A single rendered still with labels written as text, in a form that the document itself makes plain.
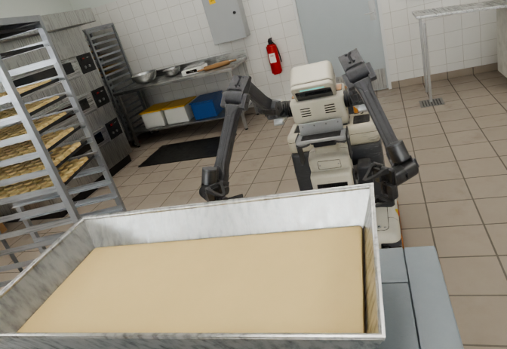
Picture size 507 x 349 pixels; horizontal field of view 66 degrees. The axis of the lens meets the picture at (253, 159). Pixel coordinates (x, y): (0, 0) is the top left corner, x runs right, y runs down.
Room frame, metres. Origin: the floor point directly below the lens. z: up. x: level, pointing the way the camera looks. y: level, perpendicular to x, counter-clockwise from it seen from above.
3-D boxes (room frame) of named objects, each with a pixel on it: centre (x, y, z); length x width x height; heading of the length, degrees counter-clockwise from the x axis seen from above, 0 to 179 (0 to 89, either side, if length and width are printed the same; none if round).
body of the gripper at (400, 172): (1.10, -0.41, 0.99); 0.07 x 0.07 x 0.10; 24
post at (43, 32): (2.20, 0.85, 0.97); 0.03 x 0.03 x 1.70; 83
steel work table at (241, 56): (5.84, 0.70, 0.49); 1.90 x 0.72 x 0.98; 68
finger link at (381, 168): (1.07, -0.35, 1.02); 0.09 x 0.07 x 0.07; 114
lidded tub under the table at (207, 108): (5.73, 0.42, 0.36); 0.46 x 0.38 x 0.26; 160
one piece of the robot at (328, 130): (1.87, -0.37, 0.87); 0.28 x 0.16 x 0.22; 69
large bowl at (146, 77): (6.03, 1.22, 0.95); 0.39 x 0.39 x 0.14
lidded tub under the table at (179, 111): (5.90, 0.84, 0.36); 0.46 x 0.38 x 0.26; 158
